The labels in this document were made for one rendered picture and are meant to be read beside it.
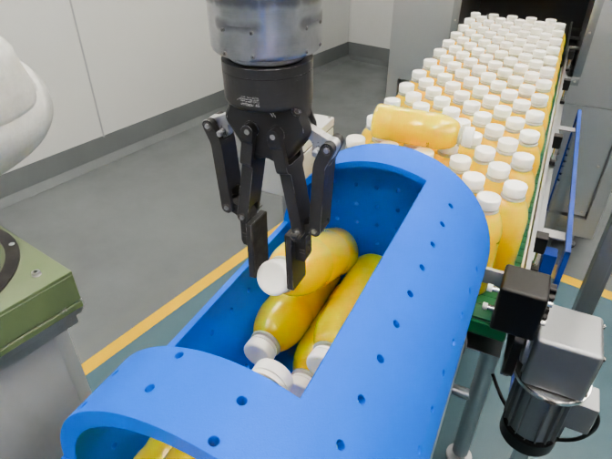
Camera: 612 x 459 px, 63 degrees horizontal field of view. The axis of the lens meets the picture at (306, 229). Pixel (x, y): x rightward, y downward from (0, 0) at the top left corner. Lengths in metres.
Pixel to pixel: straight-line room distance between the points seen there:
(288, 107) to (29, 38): 2.93
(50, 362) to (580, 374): 0.88
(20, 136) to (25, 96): 0.06
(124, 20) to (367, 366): 3.32
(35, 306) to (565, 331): 0.86
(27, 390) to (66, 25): 2.72
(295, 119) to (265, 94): 0.04
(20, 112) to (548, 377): 0.98
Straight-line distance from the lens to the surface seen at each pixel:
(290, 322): 0.64
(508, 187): 0.92
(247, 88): 0.41
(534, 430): 1.17
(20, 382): 0.87
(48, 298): 0.78
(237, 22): 0.39
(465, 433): 1.69
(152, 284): 2.42
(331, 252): 0.60
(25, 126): 0.88
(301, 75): 0.41
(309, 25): 0.40
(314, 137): 0.43
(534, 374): 1.04
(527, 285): 0.85
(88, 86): 3.49
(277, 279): 0.53
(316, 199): 0.45
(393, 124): 0.99
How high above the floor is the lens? 1.51
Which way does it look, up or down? 35 degrees down
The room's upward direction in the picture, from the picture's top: straight up
